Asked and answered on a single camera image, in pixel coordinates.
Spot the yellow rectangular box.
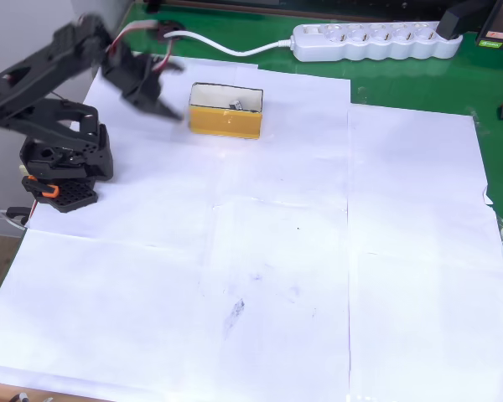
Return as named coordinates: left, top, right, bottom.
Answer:
left=187, top=81, right=264, bottom=141

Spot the black orange table clamp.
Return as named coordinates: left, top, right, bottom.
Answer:
left=21, top=175, right=62, bottom=198

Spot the white power strip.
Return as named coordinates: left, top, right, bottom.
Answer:
left=292, top=21, right=464, bottom=63

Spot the green desk mat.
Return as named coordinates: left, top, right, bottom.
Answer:
left=111, top=0, right=503, bottom=315

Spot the white paper table cover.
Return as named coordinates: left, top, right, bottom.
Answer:
left=0, top=47, right=503, bottom=402

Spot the black power adapter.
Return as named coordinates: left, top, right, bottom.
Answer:
left=437, top=0, right=498, bottom=42

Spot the black device with green label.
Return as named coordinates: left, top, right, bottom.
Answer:
left=476, top=0, right=503, bottom=52

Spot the black cable grommet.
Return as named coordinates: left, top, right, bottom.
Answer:
left=148, top=19, right=187, bottom=44

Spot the white power strip cable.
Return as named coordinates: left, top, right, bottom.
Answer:
left=163, top=29, right=297, bottom=58

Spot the red white servo cable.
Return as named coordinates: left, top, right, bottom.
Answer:
left=106, top=18, right=181, bottom=77

